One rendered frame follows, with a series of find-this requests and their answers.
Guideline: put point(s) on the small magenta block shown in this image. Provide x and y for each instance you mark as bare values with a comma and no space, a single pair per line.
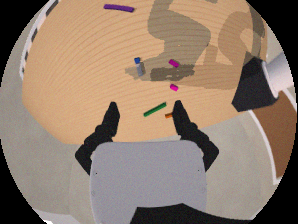
173,63
173,87

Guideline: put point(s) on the purple rectangular bar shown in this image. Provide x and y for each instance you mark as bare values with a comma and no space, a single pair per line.
118,7

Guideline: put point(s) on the dark green rod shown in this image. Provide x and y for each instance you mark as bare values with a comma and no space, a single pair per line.
155,109

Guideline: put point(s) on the orange rod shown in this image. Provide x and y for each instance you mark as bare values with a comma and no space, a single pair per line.
168,115

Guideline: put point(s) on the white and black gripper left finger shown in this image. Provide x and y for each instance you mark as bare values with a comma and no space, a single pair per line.
103,133

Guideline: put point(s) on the small blue block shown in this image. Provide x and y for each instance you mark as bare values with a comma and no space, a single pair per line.
137,60

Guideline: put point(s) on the grey rod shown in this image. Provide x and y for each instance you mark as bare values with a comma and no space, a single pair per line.
139,69

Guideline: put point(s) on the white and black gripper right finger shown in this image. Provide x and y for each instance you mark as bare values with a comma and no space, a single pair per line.
189,131

